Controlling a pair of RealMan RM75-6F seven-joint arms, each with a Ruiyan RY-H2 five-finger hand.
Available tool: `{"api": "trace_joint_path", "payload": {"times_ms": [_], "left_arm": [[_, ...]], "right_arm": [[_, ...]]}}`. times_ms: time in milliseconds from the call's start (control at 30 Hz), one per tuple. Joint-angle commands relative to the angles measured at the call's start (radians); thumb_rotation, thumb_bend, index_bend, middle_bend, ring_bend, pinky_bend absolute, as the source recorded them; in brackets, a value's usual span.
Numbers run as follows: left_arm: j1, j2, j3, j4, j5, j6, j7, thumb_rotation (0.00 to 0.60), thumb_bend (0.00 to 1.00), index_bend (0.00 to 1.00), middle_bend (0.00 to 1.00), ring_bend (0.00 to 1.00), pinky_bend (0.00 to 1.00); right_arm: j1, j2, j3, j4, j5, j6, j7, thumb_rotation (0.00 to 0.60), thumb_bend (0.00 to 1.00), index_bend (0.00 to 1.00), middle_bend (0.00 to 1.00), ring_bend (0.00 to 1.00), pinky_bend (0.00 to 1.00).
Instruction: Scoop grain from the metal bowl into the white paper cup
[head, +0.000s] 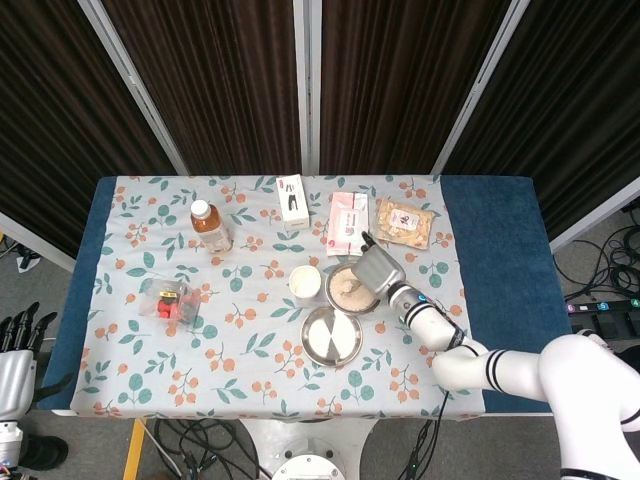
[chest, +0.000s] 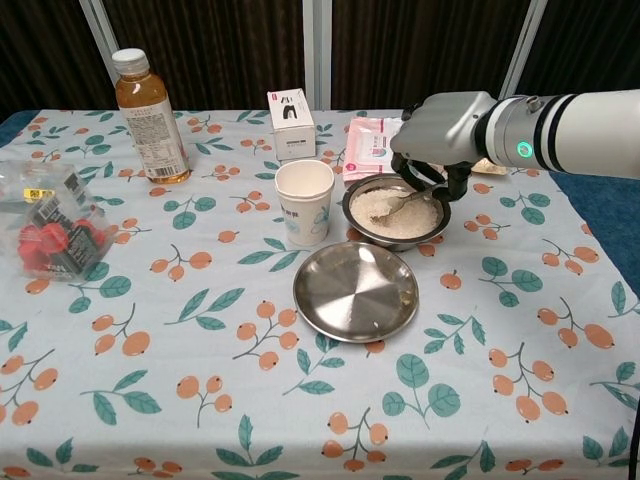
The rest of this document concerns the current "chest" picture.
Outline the thin black hanging cable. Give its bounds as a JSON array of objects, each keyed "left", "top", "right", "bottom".
[{"left": 622, "top": 394, "right": 640, "bottom": 480}]

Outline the floral printed tablecloth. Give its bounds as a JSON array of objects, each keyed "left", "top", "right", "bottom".
[{"left": 0, "top": 108, "right": 640, "bottom": 480}]

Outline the pink wet wipes pack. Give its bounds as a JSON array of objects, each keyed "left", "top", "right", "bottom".
[{"left": 342, "top": 117, "right": 446, "bottom": 182}]

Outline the white cardboard product box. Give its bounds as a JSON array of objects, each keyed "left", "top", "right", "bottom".
[{"left": 266, "top": 88, "right": 317, "bottom": 162}]

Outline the amber tea bottle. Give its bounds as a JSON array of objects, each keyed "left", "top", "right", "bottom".
[{"left": 110, "top": 48, "right": 192, "bottom": 185}]

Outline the dark partition screen panel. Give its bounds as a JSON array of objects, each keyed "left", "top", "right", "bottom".
[
  {"left": 499, "top": 0, "right": 640, "bottom": 101},
  {"left": 79, "top": 0, "right": 334, "bottom": 112},
  {"left": 309, "top": 0, "right": 547, "bottom": 114},
  {"left": 0, "top": 0, "right": 121, "bottom": 121}
]

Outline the steel bowl of rice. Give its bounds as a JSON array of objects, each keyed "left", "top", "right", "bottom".
[{"left": 342, "top": 173, "right": 452, "bottom": 254}]

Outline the white paper cup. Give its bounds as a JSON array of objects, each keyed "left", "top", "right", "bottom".
[{"left": 274, "top": 159, "right": 335, "bottom": 247}]

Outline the clear box with red items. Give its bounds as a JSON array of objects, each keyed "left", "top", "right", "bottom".
[{"left": 0, "top": 160, "right": 117, "bottom": 282}]

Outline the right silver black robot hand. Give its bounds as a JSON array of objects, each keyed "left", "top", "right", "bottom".
[{"left": 389, "top": 91, "right": 496, "bottom": 204}]

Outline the metal spoon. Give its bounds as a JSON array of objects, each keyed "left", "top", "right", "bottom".
[{"left": 369, "top": 182, "right": 451, "bottom": 224}]

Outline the steel plate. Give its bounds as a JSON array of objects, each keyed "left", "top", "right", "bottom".
[{"left": 292, "top": 241, "right": 420, "bottom": 345}]

